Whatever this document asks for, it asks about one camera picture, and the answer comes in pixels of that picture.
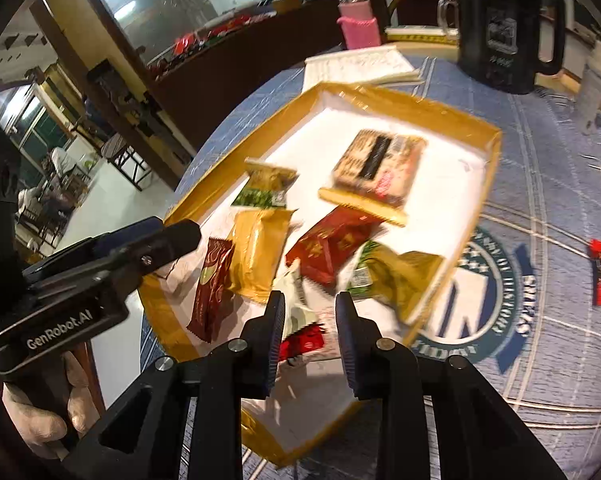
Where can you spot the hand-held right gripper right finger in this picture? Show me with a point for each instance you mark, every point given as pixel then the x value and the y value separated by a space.
pixel 345 347

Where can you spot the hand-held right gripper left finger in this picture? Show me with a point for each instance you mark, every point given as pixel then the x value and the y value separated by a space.
pixel 276 345

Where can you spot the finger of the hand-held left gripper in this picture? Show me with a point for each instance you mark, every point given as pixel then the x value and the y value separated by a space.
pixel 128 234
pixel 178 242

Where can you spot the white gold snack packet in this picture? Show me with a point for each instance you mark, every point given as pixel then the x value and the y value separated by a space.
pixel 296 305

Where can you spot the brown-red snack packet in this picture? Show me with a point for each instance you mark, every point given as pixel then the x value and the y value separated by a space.
pixel 213 290

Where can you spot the large green pea packet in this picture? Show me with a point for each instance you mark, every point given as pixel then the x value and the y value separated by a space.
pixel 400 280

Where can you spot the dark red triangular packet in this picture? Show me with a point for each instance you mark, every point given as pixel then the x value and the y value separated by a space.
pixel 330 250

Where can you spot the small green pea packet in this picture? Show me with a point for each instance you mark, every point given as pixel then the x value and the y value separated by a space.
pixel 265 185

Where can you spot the brown biscuit packet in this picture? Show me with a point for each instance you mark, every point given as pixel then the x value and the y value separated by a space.
pixel 375 170

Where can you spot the gold tray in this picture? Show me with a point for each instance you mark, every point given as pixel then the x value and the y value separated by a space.
pixel 445 180

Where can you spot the person's left hand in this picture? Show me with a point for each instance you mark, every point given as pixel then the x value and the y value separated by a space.
pixel 40 410

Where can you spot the black side table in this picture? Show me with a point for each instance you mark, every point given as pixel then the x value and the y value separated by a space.
pixel 125 110

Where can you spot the wooden sideboard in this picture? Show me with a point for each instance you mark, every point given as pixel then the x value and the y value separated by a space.
pixel 240 70

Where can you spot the white notebook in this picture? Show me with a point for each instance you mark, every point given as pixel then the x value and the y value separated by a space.
pixel 360 65

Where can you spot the pink bottle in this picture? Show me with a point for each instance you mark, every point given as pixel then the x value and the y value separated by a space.
pixel 358 20

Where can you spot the yellow white flat box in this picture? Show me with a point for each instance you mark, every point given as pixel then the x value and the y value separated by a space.
pixel 420 35

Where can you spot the wooden chair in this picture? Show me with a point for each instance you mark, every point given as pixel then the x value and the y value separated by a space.
pixel 415 2

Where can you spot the white spray bottle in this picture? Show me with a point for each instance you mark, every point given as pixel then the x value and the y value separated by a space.
pixel 592 85

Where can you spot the black electric kettle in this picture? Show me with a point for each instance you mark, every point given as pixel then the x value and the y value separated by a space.
pixel 505 20

